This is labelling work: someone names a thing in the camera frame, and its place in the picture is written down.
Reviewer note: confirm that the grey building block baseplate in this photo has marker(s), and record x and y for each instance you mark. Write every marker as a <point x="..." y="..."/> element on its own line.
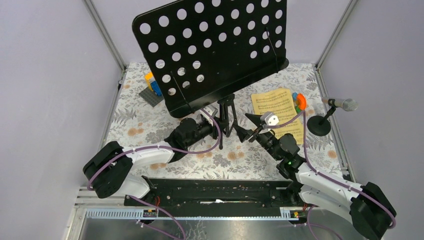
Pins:
<point x="150" y="97"/>

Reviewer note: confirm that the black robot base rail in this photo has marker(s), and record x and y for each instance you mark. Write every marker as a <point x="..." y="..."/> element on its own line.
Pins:
<point x="211" y="198"/>

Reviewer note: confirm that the yellow toy block frame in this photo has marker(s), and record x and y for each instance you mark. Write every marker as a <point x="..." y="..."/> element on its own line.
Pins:
<point x="149" y="79"/>

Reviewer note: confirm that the orange rainbow ring toy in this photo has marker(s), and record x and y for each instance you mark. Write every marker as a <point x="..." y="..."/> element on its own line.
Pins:
<point x="299" y="101"/>

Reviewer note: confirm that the yellow sheet music page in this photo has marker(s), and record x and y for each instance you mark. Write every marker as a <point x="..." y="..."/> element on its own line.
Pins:
<point x="280" y="102"/>

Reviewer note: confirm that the black tripod music stand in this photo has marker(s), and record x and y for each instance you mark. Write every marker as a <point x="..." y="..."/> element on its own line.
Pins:
<point x="201" y="51"/>

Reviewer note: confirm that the blue toy block car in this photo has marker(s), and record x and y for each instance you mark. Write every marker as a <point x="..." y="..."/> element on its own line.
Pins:
<point x="155" y="88"/>

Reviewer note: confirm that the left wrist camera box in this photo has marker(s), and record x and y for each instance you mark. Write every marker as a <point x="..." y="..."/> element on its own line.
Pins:
<point x="209" y="112"/>

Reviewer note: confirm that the silver grey microphone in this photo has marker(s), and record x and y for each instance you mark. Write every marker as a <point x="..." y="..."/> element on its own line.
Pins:
<point x="347" y="104"/>

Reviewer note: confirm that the floral patterned table cloth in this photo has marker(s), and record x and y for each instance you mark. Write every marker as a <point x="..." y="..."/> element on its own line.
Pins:
<point x="136" y="123"/>

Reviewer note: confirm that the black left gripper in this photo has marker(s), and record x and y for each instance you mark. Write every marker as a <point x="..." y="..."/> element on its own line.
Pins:
<point x="214" y="130"/>

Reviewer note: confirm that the black microphone stand base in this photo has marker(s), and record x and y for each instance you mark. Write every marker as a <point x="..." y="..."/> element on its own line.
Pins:
<point x="320" y="125"/>

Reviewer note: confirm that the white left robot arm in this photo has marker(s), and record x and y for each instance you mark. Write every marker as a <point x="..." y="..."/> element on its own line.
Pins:
<point x="108" y="171"/>

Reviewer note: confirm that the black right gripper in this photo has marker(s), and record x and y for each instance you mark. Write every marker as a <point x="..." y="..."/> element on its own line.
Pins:
<point x="243" y="133"/>

